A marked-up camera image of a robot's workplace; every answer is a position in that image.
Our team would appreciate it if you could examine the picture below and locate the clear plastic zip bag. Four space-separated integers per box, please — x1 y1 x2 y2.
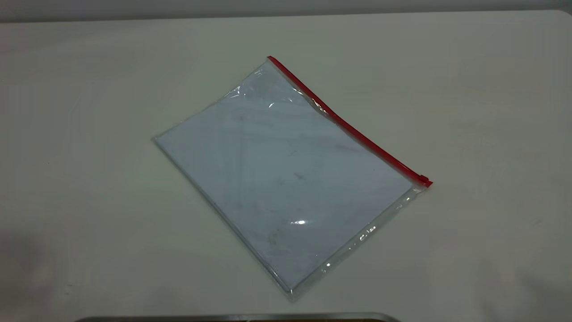
152 55 433 303

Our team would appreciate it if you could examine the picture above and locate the white paper sheet in bag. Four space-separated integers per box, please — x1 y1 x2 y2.
156 67 414 292

